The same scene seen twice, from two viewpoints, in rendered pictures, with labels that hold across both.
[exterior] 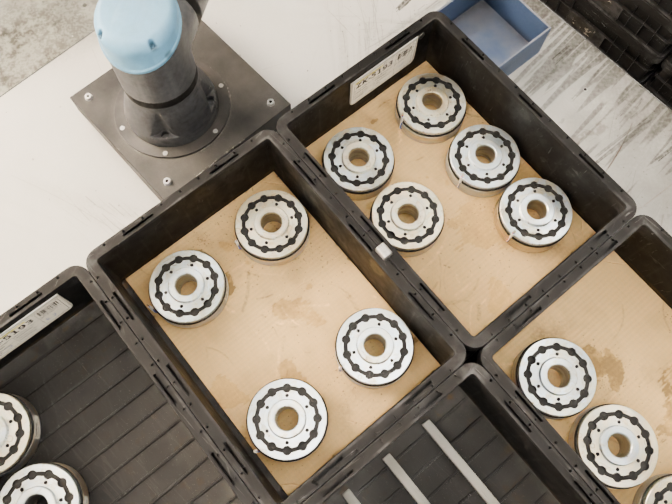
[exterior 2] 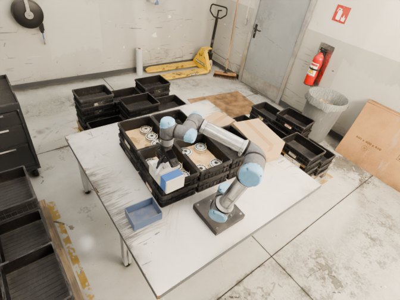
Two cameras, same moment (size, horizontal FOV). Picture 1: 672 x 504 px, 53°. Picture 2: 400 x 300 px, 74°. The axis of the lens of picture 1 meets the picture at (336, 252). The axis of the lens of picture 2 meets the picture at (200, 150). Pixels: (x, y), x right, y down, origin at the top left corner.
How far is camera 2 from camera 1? 1.84 m
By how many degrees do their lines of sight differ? 69
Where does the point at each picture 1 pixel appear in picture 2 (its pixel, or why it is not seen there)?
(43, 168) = (249, 207)
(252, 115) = (202, 202)
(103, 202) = not seen: hidden behind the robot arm
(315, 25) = (183, 230)
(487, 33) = (137, 220)
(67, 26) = not seen: outside the picture
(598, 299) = not seen: hidden behind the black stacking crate
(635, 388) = (143, 143)
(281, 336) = (200, 158)
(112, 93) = (235, 213)
